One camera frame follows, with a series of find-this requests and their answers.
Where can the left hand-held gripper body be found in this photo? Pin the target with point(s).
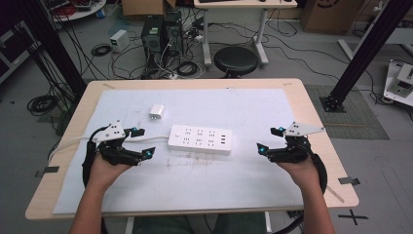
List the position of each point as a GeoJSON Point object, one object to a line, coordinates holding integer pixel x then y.
{"type": "Point", "coordinates": [110, 133]}

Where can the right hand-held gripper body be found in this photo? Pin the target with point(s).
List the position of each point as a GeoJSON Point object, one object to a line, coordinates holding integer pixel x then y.
{"type": "Point", "coordinates": [300, 129]}

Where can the white charger plug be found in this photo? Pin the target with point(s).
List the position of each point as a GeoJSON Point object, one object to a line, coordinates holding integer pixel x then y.
{"type": "Point", "coordinates": [157, 111]}

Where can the white power strip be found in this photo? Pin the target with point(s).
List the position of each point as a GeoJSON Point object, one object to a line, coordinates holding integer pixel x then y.
{"type": "Point", "coordinates": [201, 139]}

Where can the person's left hand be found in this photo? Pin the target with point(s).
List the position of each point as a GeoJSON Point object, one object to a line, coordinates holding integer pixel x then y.
{"type": "Point", "coordinates": [104, 172]}

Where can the person's right hand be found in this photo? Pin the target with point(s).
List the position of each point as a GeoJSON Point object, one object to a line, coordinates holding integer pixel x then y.
{"type": "Point", "coordinates": [305, 174]}

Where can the pale blue table mat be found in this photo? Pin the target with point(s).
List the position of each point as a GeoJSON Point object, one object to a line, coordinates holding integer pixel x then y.
{"type": "Point", "coordinates": [195, 182]}

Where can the grey floor mat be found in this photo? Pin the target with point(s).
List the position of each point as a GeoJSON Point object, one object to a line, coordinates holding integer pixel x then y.
{"type": "Point", "coordinates": [357, 117]}

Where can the black tape strip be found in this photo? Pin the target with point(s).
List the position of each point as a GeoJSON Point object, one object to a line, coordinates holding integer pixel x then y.
{"type": "Point", "coordinates": [48, 170]}
{"type": "Point", "coordinates": [349, 181]}

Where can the thin wooden stick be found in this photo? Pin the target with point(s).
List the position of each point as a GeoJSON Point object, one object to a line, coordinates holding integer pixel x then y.
{"type": "Point", "coordinates": [335, 194]}

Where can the person's legs in dark pants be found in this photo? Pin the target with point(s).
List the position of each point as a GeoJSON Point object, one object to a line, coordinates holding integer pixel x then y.
{"type": "Point", "coordinates": [233, 224]}

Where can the black round stool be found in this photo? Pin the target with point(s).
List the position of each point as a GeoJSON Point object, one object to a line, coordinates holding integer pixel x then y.
{"type": "Point", "coordinates": [236, 60]}

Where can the black computer tower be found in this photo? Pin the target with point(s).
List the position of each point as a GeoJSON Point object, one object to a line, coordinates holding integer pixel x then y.
{"type": "Point", "coordinates": [152, 40]}
{"type": "Point", "coordinates": [173, 32]}

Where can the white power supply box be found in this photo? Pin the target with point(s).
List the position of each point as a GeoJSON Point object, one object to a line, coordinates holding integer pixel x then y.
{"type": "Point", "coordinates": [119, 40]}

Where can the black tape cross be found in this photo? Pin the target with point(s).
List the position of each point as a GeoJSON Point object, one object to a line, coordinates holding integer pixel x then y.
{"type": "Point", "coordinates": [353, 217]}

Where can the white device with circuit boards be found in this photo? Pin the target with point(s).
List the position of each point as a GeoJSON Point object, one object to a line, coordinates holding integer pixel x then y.
{"type": "Point", "coordinates": [399, 83]}

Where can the large brown cardboard box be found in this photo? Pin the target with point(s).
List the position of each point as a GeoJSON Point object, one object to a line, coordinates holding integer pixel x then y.
{"type": "Point", "coordinates": [331, 16]}

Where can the round white table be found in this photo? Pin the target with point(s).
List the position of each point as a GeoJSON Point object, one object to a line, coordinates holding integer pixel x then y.
{"type": "Point", "coordinates": [81, 11]}

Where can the white desk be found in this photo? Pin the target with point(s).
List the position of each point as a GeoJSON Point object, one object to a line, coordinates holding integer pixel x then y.
{"type": "Point", "coordinates": [246, 4]}

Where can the black metal frame post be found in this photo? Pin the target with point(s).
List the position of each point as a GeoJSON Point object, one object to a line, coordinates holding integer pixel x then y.
{"type": "Point", "coordinates": [367, 52]}
{"type": "Point", "coordinates": [55, 45]}

